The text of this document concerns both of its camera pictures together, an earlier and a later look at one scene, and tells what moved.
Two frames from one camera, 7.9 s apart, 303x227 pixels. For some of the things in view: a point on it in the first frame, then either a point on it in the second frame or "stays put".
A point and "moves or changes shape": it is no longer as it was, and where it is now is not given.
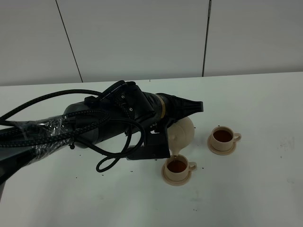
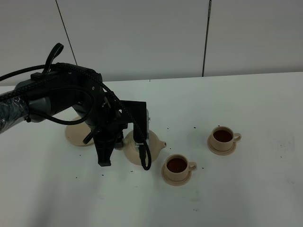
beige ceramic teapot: (180, 134) moves or changes shape
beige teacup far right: (222, 138) stays put
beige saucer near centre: (176, 183) stays put
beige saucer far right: (220, 152) stays put
